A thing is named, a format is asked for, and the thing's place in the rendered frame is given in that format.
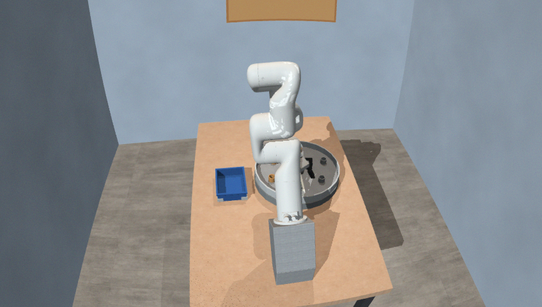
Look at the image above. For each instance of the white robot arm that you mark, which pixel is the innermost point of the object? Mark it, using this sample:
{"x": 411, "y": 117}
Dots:
{"x": 272, "y": 134}

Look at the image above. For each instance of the blue crate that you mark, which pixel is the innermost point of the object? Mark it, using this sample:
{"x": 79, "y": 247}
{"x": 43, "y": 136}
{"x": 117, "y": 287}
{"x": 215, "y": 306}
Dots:
{"x": 230, "y": 184}

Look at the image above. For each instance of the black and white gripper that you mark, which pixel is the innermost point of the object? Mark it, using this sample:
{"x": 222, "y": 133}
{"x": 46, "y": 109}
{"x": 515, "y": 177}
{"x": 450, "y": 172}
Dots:
{"x": 311, "y": 174}

